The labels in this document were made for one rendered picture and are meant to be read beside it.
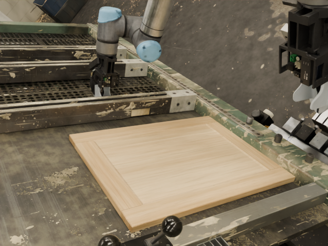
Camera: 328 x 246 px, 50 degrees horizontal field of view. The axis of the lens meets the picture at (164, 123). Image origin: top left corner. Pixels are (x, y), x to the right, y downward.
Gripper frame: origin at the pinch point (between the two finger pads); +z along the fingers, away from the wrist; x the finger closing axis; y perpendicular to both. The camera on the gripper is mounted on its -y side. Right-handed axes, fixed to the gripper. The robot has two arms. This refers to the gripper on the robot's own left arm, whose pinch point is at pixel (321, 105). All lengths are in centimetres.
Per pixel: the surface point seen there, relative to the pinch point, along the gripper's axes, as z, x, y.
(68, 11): 104, -451, -64
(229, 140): 42, -42, -10
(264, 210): 32.8, -7.9, 6.9
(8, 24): 21, -194, 31
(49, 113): 18, -70, 39
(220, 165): 37.0, -30.6, 2.8
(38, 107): 15, -71, 41
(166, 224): 9.3, -3.4, 33.6
